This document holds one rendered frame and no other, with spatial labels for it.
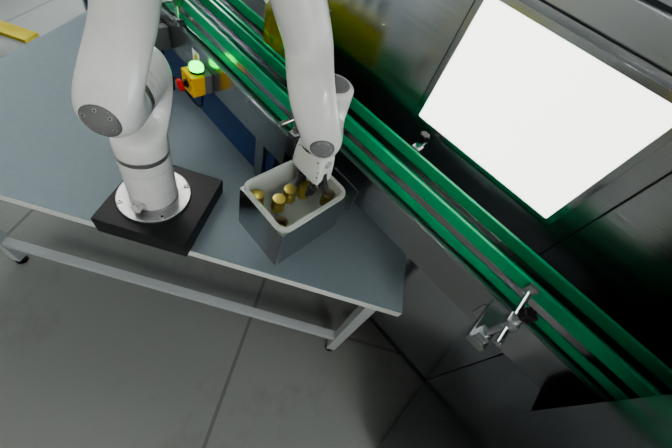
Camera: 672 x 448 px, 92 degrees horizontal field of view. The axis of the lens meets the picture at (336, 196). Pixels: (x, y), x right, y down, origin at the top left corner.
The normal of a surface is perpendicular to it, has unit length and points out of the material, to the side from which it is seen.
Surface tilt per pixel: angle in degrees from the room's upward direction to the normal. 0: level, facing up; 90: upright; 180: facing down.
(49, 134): 0
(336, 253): 0
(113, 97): 66
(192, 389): 0
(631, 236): 90
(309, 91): 56
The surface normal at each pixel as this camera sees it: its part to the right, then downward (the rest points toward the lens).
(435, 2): -0.71, 0.43
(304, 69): -0.17, 0.07
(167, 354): 0.25, -0.59
